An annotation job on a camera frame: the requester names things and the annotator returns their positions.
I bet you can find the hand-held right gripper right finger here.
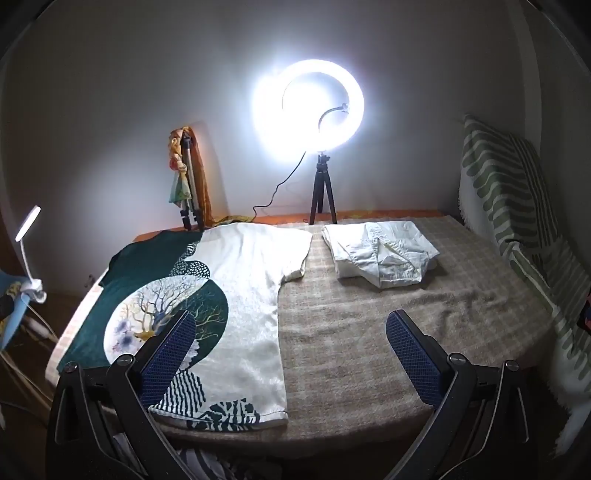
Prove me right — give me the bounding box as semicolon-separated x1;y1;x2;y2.
386;310;546;480

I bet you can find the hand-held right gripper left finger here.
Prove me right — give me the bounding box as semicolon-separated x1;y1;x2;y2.
46;310;197;480

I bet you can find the green and white printed t-shirt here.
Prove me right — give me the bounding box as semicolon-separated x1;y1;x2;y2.
56;223;314;432

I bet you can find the beige checked blanket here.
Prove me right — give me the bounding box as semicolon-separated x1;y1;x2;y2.
44;215;555;444

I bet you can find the folded white garment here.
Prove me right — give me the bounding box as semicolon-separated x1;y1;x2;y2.
322;221;440;290

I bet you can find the colourful doll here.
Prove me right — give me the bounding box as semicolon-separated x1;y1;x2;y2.
167;129;192;206

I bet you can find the silver folded tripod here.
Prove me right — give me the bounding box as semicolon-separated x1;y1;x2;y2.
178;130;206;230

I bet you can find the white clip lamp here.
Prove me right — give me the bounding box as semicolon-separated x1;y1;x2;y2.
15;206;48;304

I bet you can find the orange cloth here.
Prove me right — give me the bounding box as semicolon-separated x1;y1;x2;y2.
182;121;250;227

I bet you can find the green and white striped throw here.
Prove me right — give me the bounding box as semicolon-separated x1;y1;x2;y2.
458;114;591;457

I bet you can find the gooseneck phone holder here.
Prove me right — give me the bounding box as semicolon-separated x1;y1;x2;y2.
318;102;348;153

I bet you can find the black power cable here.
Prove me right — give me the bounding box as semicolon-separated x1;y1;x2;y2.
252;150;308;224

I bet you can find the round ring light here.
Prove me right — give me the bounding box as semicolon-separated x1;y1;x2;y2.
252;59;365;162

